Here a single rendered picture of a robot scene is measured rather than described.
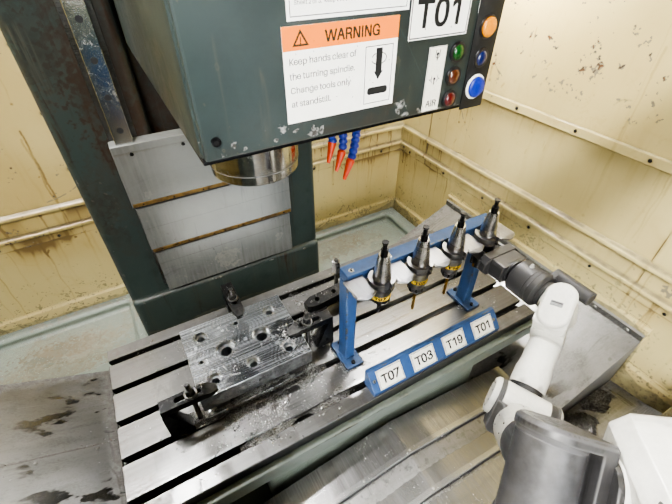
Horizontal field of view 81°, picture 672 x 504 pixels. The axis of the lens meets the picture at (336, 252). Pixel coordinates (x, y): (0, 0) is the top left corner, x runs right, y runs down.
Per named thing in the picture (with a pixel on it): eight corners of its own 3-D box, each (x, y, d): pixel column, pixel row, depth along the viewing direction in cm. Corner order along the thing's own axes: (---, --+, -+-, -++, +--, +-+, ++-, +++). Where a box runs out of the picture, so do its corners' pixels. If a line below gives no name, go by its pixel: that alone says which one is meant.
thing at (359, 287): (379, 296, 87) (379, 293, 86) (359, 304, 85) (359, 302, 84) (362, 277, 92) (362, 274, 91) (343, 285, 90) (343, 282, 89)
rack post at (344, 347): (363, 363, 109) (369, 288, 90) (347, 371, 107) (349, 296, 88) (345, 338, 116) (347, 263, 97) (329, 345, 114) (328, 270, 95)
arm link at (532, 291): (519, 306, 98) (559, 338, 91) (516, 287, 90) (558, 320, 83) (553, 277, 99) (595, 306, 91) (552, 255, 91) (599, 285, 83)
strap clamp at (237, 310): (250, 334, 117) (242, 300, 107) (239, 338, 116) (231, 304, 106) (236, 305, 126) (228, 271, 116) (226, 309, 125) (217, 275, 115)
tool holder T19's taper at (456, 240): (455, 239, 100) (461, 217, 95) (468, 249, 97) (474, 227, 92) (442, 244, 98) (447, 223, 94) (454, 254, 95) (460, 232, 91)
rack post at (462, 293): (479, 306, 126) (505, 232, 107) (466, 312, 124) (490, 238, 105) (457, 286, 132) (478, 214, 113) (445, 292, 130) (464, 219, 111)
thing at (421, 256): (420, 253, 96) (423, 230, 91) (433, 262, 93) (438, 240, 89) (407, 260, 94) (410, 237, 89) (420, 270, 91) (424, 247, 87)
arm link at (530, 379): (565, 361, 87) (532, 443, 82) (518, 338, 90) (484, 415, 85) (584, 352, 77) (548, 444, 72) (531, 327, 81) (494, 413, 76)
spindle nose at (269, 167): (272, 140, 81) (266, 78, 73) (315, 170, 71) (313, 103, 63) (197, 161, 73) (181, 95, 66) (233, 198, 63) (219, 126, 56)
